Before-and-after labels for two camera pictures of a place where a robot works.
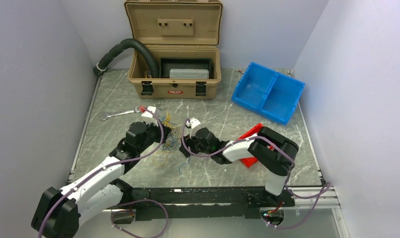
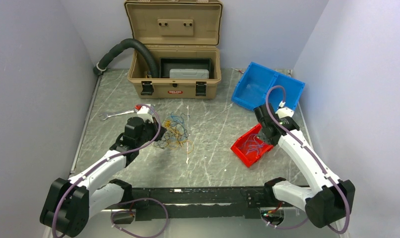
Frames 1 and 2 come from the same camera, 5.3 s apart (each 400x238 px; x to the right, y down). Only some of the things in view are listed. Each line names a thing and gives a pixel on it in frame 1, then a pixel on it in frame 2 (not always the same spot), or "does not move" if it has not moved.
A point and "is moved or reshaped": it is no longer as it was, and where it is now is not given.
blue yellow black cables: x=160 y=158 is moved or reshaped
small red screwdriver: x=239 y=70 does not move
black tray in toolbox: x=167 y=64 does not move
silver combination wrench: x=106 y=115 does not move
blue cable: x=188 y=160 is moved or reshaped
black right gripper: x=188 y=142 -> x=260 y=135
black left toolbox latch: x=148 y=88 does not move
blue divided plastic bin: x=274 y=94 does not move
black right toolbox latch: x=201 y=88 does not move
